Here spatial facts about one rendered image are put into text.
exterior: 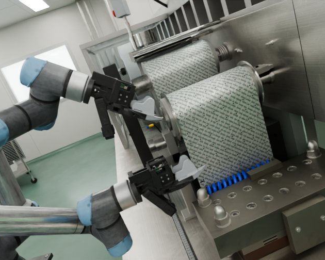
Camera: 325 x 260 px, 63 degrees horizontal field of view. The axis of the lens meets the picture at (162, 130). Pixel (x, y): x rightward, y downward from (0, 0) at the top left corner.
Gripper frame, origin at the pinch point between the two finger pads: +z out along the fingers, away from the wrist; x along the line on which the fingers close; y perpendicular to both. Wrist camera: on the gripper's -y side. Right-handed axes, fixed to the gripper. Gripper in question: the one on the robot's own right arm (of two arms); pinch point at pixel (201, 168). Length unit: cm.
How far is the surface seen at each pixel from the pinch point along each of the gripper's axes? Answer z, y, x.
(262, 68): 26.6, 19.6, 3.5
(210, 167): 2.4, -0.6, -0.3
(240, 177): 8.8, -5.3, -3.5
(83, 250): -99, -109, 150
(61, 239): -127, -109, 186
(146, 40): 9, 39, 71
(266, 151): 19.8, -3.0, -0.3
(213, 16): 32, 38, 39
